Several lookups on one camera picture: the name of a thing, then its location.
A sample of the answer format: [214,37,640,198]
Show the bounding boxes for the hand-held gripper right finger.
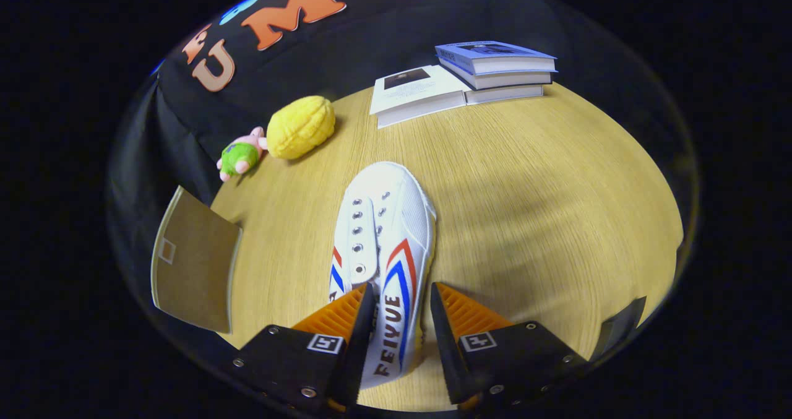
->
[429,281,590,411]

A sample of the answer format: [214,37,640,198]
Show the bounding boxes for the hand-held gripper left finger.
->
[223,282,377,413]

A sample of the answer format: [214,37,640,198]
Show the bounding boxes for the white shoe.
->
[328,161,437,390]

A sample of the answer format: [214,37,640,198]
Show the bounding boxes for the brown fabric storage box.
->
[150,185,243,334]

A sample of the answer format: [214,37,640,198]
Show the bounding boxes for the dark flat object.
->
[590,296,648,363]

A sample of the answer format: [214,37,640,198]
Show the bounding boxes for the green and pink plush toy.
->
[217,126,269,183]

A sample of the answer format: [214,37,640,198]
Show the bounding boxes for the yellow plush ball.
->
[266,95,336,160]

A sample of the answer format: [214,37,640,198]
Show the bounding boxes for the white book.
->
[370,65,469,129]

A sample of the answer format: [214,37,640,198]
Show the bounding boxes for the pale book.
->
[464,84,545,106]

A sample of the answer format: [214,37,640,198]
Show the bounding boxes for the dark blue book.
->
[456,66,553,90]

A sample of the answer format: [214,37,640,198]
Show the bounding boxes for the black backdrop cloth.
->
[106,0,697,345]

